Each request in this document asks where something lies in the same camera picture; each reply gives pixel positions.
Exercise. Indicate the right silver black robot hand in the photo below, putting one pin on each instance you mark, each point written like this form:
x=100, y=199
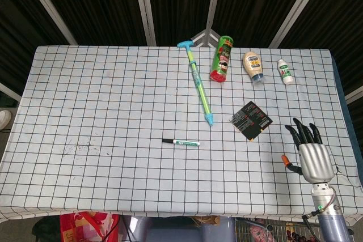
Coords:
x=316, y=162

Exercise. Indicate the white green marker pen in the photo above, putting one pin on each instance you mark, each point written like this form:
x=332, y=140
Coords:
x=187, y=143

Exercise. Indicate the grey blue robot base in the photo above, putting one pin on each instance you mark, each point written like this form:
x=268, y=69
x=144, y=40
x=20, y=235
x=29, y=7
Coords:
x=175, y=230

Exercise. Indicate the black printed card packet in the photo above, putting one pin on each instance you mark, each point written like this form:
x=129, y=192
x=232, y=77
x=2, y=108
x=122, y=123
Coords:
x=251, y=124

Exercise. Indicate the small white green-label bottle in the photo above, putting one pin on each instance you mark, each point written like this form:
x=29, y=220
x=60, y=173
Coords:
x=285, y=72

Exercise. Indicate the beige mayonnaise squeeze bottle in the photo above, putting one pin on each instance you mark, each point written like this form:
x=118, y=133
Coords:
x=253, y=65

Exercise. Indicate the brown paper scrap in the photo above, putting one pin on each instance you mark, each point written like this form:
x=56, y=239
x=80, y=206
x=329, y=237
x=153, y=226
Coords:
x=207, y=220

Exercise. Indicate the green chips can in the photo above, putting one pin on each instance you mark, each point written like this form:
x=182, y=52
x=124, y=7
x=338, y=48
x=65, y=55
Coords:
x=222, y=60

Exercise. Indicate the green blue water squirter toy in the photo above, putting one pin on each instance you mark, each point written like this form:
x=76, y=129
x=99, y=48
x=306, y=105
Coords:
x=198, y=83

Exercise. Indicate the white checkered tablecloth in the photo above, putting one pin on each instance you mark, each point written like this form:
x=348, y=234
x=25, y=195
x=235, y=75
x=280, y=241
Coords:
x=113, y=97

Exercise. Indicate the red plastic bag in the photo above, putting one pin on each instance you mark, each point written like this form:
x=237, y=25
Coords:
x=88, y=225

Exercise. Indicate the black round object under table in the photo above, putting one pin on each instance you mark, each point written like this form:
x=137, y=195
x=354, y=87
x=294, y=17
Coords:
x=45, y=229

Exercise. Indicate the white shoe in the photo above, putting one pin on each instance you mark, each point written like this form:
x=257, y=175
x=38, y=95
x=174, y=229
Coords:
x=4, y=118

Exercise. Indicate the white triangular frame bracket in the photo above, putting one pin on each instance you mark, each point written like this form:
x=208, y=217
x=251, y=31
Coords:
x=204, y=38

